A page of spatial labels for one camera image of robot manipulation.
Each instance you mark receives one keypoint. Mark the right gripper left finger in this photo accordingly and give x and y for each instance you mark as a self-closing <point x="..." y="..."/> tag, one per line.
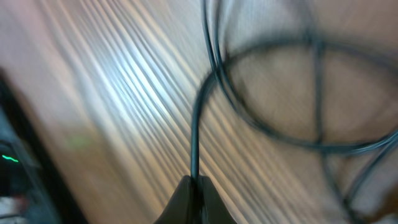
<point x="179" y="208"/>

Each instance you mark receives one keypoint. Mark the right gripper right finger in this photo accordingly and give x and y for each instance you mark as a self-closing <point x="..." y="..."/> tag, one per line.
<point x="213" y="210"/>

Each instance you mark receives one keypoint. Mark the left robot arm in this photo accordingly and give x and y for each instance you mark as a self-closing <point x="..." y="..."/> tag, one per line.
<point x="32" y="189"/>

